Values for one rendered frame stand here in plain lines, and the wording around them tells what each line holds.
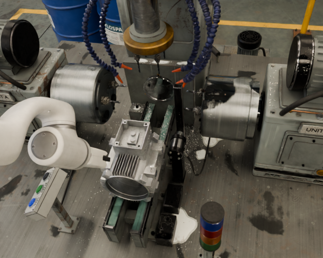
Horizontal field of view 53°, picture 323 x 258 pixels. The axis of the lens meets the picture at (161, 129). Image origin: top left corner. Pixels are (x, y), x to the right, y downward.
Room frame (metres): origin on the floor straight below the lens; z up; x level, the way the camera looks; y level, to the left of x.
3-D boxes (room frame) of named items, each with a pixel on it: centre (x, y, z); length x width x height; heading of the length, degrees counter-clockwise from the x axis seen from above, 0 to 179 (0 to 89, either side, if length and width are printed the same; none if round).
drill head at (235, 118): (0.86, -0.30, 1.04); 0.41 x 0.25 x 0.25; 72
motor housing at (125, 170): (0.67, 0.11, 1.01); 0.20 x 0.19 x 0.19; 162
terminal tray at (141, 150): (0.71, 0.10, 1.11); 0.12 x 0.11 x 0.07; 162
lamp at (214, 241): (0.36, -0.10, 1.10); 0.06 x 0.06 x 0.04
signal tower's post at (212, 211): (0.36, -0.10, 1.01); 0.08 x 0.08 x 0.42; 72
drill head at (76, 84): (1.08, 0.35, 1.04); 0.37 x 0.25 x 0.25; 72
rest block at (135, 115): (1.07, 0.10, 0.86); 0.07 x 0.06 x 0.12; 72
